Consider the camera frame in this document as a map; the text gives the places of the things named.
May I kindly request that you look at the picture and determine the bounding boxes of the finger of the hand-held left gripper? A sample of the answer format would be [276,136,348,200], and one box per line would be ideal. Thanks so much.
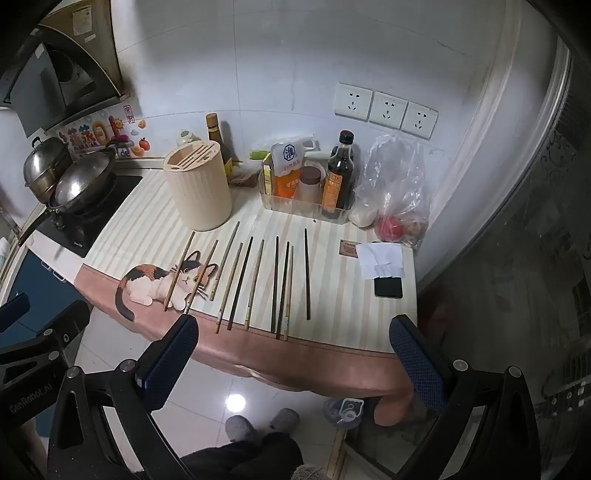
[0,300,92,376]
[0,293,31,334]

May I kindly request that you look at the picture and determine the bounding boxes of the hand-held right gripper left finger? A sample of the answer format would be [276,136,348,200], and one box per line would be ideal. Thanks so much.
[46,315,200,480]

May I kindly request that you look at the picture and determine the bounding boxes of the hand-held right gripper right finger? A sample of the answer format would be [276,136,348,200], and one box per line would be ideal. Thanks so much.
[389,315,541,480]

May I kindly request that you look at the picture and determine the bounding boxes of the brown wooden chopstick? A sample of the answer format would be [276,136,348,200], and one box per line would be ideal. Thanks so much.
[163,231,196,312]
[183,239,219,316]

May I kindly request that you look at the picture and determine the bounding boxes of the dark chopstick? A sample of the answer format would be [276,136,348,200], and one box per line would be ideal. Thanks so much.
[226,236,254,332]
[271,236,280,333]
[276,240,290,341]
[304,228,311,321]

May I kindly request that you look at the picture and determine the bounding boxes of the beige round utensil holder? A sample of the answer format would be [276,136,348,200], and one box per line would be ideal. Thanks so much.
[163,140,233,232]

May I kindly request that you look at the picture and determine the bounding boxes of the blue kitchen cabinet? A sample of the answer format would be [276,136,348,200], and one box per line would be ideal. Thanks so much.
[0,247,81,333]

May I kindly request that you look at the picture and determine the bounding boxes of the black phone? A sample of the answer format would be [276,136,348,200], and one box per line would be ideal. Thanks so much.
[373,275,404,300]

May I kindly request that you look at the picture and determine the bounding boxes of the clear water bottle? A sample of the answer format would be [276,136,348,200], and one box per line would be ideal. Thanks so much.
[322,396,366,428]

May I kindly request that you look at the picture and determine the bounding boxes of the striped cat print tablecloth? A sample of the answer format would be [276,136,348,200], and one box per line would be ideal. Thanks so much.
[74,168,417,428]

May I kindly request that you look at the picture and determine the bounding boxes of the grey slipper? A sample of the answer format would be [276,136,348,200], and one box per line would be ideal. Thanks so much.
[270,408,301,435]
[225,415,258,445]

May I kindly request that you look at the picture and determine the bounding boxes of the white paper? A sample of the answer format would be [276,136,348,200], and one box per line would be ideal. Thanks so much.
[355,242,408,280]

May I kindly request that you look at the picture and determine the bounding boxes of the wooden stick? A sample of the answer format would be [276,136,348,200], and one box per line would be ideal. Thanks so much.
[329,427,352,480]

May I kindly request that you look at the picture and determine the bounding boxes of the person's dark trousers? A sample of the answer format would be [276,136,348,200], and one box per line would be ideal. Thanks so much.
[179,431,306,480]

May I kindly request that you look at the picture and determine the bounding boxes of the black cooktop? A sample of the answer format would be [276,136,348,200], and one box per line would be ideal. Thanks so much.
[34,173,144,259]

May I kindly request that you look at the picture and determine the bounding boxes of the red tomato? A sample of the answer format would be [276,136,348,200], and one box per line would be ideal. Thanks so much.
[374,214,403,242]

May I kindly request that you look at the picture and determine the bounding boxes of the steel wok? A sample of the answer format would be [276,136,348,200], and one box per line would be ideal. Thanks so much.
[17,150,117,246]

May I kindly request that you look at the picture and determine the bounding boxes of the steel pot with lid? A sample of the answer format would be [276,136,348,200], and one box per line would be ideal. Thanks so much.
[23,136,75,205]

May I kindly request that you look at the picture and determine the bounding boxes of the small white bag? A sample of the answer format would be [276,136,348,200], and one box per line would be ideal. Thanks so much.
[350,202,378,228]

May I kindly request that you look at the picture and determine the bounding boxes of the clear plastic bag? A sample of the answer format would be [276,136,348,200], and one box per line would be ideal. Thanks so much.
[350,133,433,251]

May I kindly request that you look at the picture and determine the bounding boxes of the clear organizer tray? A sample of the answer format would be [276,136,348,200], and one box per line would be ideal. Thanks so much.
[260,184,357,225]

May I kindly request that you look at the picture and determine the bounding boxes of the dark sauce bottle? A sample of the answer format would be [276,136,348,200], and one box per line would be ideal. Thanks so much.
[320,130,357,219]

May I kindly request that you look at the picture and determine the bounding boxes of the beige jar with brown lid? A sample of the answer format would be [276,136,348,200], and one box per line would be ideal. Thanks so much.
[299,166,325,202]

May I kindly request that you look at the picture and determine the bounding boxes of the oil bottle with brown cap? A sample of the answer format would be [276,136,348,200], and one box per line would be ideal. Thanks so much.
[205,113,234,180]

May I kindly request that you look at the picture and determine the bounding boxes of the white and orange bag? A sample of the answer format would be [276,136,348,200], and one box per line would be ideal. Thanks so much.
[270,137,306,200]

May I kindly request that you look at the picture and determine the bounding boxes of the range hood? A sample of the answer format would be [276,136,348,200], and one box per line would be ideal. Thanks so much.
[0,0,132,139]

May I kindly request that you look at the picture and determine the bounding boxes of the colourful wall stickers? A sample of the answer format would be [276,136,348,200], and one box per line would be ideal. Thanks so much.
[57,104,151,160]

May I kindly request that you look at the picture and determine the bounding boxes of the white wall socket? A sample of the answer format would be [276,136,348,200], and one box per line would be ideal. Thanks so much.
[369,90,410,130]
[333,82,374,122]
[400,101,440,141]

